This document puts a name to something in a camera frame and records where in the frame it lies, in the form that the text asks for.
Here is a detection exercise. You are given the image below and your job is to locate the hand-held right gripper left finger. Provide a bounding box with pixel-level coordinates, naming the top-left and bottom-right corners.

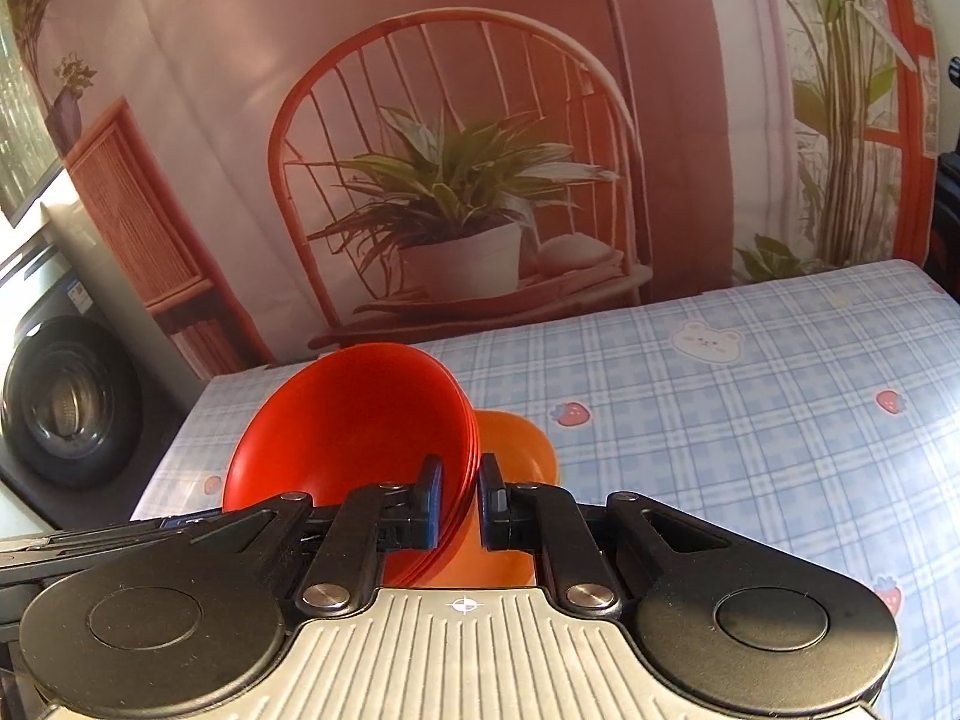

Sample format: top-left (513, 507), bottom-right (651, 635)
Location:
top-left (176, 455), bottom-right (445, 614)

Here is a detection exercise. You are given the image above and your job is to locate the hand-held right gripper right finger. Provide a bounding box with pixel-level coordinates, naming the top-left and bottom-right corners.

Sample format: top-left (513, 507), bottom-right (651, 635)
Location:
top-left (478, 454), bottom-right (725, 614)

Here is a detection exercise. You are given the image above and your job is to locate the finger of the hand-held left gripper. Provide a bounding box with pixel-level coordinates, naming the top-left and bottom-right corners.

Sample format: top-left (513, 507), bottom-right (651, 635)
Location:
top-left (0, 510), bottom-right (252, 601)

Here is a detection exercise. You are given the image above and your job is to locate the orange plate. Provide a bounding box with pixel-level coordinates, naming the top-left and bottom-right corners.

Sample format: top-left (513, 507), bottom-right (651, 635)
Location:
top-left (433, 410), bottom-right (560, 590)

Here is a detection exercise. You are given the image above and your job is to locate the grey washing machine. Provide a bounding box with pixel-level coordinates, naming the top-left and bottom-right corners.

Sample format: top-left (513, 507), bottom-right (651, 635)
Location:
top-left (0, 199), bottom-right (205, 535)

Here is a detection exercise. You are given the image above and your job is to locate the blue checked tablecloth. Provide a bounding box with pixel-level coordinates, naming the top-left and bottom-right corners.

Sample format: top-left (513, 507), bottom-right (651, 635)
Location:
top-left (131, 259), bottom-right (960, 720)

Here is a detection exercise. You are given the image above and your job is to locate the window with patterned glass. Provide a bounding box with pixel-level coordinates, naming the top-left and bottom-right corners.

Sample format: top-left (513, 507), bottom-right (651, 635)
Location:
top-left (0, 15), bottom-right (65, 227)

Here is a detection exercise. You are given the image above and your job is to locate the printed wall tapestry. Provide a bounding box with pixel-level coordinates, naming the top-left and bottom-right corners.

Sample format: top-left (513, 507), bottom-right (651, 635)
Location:
top-left (0, 0), bottom-right (943, 383)

